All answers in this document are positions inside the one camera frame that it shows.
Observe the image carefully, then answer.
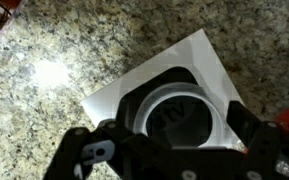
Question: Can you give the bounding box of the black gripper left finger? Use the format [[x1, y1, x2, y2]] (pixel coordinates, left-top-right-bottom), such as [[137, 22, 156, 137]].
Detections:
[[43, 118, 198, 180]]

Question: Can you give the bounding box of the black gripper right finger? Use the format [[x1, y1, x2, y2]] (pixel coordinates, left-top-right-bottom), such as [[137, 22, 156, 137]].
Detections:
[[226, 99, 289, 180]]

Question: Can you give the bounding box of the white tape roll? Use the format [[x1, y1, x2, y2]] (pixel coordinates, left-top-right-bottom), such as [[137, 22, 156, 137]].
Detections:
[[131, 82, 226, 150]]

